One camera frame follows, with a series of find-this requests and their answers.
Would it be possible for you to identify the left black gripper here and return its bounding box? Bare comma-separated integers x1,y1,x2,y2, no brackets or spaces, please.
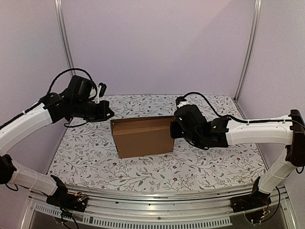
71,99,114,123

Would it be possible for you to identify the brown cardboard box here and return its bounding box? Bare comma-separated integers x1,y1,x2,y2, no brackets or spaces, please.
111,116,174,159

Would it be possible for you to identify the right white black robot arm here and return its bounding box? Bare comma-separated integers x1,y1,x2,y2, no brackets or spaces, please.
170,104,305,208

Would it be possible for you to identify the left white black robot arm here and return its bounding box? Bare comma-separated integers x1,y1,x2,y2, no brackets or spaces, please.
0,75,114,207

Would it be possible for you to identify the floral patterned table mat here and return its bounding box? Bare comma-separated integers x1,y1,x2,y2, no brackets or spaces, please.
46,94,266,193

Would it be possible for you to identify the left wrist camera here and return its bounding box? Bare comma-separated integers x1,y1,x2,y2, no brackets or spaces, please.
94,83,107,104

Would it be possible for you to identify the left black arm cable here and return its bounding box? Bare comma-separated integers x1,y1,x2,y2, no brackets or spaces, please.
46,68,96,96

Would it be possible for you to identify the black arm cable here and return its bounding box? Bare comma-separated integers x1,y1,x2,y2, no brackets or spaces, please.
46,68,96,96
181,92,291,125

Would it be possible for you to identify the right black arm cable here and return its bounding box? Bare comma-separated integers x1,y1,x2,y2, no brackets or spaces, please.
181,92,291,125

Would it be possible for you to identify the front aluminium rail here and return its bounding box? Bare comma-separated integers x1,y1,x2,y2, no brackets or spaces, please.
20,185,299,229

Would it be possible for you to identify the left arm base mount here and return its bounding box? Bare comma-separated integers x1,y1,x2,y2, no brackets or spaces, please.
46,191,89,212

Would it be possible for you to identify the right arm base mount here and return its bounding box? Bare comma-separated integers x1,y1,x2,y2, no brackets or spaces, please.
230,194,271,224

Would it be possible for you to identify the left aluminium frame post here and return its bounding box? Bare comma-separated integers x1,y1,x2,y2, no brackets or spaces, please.
54,0,74,68

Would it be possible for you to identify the aluminium frame post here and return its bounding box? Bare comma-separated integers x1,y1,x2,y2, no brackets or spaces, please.
234,0,262,103
54,0,74,68

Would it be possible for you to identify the right aluminium frame post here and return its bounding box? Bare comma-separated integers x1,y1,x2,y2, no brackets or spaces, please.
234,0,262,103

